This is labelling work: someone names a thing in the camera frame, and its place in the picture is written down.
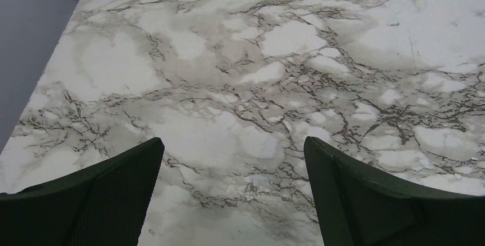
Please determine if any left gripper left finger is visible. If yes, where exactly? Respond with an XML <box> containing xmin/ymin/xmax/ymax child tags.
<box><xmin>1</xmin><ymin>137</ymin><xmax>164</xmax><ymax>245</ymax></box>

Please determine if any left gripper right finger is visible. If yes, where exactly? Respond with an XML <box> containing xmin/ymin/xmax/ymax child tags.
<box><xmin>304</xmin><ymin>137</ymin><xmax>484</xmax><ymax>245</ymax></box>

